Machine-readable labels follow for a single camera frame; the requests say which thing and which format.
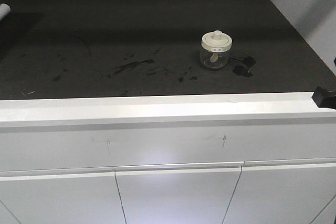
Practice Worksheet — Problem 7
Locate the white fume hood base cabinet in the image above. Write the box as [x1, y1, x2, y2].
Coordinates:
[1, 92, 335, 223]

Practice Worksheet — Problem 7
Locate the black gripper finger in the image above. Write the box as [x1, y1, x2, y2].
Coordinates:
[311, 87, 336, 109]

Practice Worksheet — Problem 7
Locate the right white cabinet door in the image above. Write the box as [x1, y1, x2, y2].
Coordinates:
[223, 158, 335, 223]

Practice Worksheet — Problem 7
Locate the white cabinet door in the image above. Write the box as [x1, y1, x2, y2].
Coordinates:
[223, 158, 335, 223]
[1, 172, 125, 223]
[116, 166, 241, 223]

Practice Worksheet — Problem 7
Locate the left white cabinet door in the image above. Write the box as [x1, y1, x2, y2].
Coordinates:
[1, 172, 125, 223]

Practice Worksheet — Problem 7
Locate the white cylinder at left edge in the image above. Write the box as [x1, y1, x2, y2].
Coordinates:
[0, 3, 11, 20]

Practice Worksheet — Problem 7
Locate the glass jar with cream lid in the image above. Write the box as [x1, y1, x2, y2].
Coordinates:
[199, 30, 232, 70]

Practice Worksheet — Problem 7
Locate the middle white cabinet door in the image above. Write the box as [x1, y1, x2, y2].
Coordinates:
[116, 166, 241, 223]

